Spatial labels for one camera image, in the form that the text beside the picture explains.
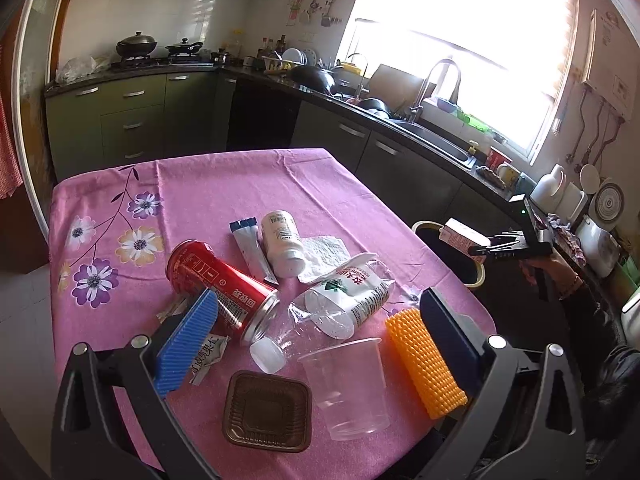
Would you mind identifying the white paper tissue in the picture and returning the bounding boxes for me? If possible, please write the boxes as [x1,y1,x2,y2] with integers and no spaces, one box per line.
[297,234,353,283]

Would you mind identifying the round patterned plate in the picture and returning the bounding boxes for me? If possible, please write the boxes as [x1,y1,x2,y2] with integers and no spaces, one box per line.
[597,182,625,222]

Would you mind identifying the crushed clear plastic bottle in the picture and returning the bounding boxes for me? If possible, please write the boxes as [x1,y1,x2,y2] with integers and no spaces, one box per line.
[249,254,396,375]

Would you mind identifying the condiment bottles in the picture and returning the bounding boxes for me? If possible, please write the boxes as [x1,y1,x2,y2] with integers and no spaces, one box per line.
[257,35,287,59]

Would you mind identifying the large black wok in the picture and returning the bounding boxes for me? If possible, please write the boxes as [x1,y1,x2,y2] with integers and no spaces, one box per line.
[290,65,337,97]

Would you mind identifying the brown cardboard board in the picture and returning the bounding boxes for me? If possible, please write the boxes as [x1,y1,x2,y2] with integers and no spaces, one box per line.
[370,63,426,111]

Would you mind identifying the hanging kitchen utensils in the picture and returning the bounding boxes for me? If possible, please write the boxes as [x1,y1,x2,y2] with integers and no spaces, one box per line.
[287,0,344,29]

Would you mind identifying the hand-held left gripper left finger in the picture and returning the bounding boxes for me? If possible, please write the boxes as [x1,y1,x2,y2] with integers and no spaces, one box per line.
[50,289,221,480]

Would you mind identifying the steel faucet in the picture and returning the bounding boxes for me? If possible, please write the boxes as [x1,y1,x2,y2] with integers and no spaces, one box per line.
[407,58,461,123]

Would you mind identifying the window roller blind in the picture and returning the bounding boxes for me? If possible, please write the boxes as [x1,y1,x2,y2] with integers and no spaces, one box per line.
[345,0,583,161]

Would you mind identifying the clear plastic cup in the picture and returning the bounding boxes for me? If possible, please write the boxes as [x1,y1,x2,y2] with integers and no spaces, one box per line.
[297,337,392,442]

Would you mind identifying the white pill bottle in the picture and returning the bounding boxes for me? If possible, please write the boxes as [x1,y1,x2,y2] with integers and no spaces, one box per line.
[260,210,307,279]

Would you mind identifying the blue and white tube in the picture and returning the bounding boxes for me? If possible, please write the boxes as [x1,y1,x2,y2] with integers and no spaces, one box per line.
[229,217,279,286]

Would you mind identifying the red checked apron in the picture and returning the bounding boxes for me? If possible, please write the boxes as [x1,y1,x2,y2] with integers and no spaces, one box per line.
[0,45,24,202]

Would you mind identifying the white rice cooker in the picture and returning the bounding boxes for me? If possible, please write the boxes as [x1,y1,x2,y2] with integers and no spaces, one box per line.
[574,215,622,279]

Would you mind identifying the small milk carton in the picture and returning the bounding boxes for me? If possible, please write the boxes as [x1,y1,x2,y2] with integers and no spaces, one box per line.
[439,218,489,261]

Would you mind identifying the steel sink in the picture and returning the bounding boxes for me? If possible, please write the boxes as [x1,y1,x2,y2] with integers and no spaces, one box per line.
[395,120,477,169]

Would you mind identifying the green kitchen cabinets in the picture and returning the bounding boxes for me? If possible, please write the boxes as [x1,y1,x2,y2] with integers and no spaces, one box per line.
[44,70,516,241]

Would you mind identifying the black wok with lid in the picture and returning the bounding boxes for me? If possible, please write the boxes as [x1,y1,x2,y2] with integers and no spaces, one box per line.
[116,31,159,59]

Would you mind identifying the pink floral tablecloth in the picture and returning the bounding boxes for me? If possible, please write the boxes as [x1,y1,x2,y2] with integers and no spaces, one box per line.
[48,147,496,472]

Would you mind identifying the yellow rimmed trash bin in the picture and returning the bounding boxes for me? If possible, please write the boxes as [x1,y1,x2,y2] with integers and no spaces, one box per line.
[411,219,487,289]

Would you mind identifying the white detergent jug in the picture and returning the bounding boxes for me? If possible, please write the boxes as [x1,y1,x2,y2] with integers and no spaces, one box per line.
[530,164,569,212]

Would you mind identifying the red soda can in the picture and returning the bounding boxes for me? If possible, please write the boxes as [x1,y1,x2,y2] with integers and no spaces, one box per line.
[166,240,281,346]

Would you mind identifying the white water heater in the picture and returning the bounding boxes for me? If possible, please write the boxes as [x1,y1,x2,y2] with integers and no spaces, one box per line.
[581,7,634,122]

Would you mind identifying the brown plastic tray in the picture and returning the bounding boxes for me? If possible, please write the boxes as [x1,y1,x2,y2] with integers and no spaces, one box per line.
[222,370,313,453]

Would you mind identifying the orange foam net sleeve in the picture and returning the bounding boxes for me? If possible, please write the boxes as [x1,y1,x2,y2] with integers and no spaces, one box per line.
[385,308,468,420]

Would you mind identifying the white sachet packet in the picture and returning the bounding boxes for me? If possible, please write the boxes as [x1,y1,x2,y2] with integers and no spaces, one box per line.
[157,296,231,386]

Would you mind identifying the clear plastic bag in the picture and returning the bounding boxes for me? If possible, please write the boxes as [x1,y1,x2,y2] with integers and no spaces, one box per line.
[55,55,99,85]

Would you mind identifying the person's right forearm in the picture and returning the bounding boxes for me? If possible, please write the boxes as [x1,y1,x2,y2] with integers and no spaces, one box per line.
[559,280,640,411]

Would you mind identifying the dish rack with plates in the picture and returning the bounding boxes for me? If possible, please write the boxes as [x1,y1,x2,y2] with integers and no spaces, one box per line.
[262,47,321,73]

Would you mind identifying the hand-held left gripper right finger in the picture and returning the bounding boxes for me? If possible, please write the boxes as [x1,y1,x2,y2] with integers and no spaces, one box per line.
[419,287,586,480]

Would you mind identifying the gas stove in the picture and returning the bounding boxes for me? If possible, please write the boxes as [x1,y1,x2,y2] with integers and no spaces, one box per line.
[111,55,216,71]

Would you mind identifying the frying pan with lid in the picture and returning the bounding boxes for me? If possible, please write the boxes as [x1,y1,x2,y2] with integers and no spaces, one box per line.
[165,37,205,57]

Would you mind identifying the person's right hand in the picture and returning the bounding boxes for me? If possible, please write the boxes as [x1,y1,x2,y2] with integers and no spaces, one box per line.
[520,254,583,302]

